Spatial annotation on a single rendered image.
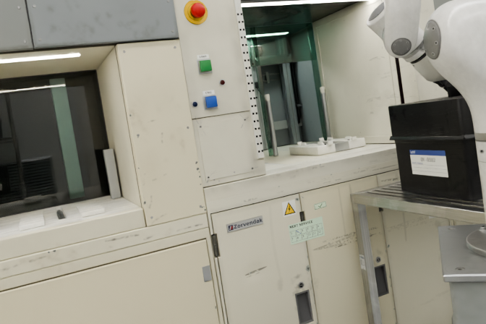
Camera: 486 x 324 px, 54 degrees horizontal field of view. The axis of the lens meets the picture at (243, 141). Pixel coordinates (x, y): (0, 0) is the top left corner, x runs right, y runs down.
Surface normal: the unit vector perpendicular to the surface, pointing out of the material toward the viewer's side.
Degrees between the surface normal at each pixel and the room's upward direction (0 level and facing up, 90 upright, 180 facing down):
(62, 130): 90
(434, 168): 90
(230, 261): 90
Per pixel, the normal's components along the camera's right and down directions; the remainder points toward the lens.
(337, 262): 0.40, -0.01
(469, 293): -0.36, 0.11
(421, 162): -0.93, 0.16
